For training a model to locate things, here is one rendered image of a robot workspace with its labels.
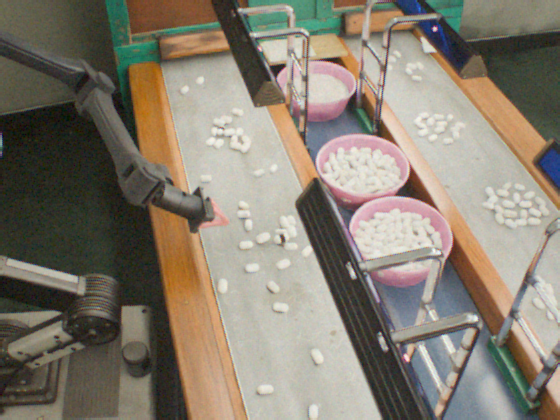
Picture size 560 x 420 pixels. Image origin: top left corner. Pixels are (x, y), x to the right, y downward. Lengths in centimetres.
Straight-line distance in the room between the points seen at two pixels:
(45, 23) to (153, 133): 137
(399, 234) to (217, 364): 60
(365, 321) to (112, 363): 90
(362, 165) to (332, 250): 76
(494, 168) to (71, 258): 170
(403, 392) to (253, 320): 59
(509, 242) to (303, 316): 60
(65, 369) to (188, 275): 47
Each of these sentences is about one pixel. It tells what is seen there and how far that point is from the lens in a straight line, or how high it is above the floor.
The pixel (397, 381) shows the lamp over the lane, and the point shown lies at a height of 110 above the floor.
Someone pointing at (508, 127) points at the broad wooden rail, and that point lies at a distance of 208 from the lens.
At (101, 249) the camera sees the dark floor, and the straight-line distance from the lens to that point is 270.
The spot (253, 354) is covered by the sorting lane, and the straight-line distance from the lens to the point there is 141.
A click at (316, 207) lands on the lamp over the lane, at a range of 120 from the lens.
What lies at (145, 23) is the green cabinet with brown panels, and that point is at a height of 91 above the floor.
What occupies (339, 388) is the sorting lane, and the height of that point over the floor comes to 74.
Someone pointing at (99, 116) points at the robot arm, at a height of 104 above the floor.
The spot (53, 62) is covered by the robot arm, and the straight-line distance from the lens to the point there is 165.
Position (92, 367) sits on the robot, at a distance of 177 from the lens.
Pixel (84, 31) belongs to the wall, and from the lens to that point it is 321.
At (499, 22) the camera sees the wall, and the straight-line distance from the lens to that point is 401.
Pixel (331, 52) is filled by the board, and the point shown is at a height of 78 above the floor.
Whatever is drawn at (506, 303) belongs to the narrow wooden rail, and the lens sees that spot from 155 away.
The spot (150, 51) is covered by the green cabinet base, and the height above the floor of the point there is 80.
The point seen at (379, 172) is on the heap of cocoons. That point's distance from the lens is 183.
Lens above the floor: 193
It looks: 44 degrees down
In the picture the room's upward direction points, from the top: straight up
